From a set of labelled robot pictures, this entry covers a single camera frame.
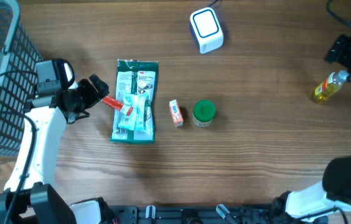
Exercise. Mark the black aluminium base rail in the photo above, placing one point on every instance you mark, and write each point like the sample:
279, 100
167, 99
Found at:
254, 214

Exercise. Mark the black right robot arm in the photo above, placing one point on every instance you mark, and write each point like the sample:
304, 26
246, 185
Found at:
333, 193

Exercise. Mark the red white candy stick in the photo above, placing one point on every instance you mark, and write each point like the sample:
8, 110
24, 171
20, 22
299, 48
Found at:
117, 105

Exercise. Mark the dark mesh shopping basket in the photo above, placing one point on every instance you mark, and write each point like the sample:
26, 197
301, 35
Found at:
18, 57

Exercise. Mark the yellow oil bottle silver cap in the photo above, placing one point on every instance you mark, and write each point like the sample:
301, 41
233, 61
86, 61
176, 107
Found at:
328, 87

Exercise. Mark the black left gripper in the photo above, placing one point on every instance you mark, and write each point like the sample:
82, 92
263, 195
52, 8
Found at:
92, 98

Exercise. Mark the green wipes packet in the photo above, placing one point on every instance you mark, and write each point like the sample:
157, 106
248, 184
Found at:
136, 83

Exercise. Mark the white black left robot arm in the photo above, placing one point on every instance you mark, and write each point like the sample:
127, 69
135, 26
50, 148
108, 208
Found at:
29, 195

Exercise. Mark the green lid jar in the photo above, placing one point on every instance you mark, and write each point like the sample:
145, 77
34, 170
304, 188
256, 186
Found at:
203, 113

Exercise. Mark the orange white small box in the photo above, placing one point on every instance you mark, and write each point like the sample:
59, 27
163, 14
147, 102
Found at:
176, 113

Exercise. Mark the white barcode scanner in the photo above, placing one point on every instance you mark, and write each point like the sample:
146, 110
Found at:
206, 30

